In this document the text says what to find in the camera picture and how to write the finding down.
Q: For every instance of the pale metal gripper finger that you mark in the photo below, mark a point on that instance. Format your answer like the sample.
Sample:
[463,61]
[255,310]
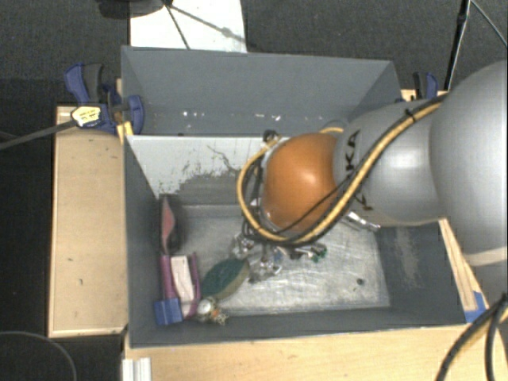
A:
[265,269]
[242,246]

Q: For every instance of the dark green oval pad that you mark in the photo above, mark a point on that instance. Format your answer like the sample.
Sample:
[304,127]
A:
[222,278]

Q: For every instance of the purple and white box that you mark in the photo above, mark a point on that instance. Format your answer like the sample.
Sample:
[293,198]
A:
[180,280]

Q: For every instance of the red-brown flat block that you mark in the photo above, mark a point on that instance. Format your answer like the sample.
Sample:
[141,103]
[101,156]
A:
[168,222]

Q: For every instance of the blue plastic block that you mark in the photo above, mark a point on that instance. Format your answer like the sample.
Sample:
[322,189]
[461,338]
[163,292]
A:
[168,312]

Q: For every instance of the pale wood board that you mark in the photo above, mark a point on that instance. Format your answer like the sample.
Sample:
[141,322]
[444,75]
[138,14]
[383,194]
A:
[87,232]

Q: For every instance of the grey metal bin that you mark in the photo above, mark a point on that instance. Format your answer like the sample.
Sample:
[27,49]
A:
[246,89]

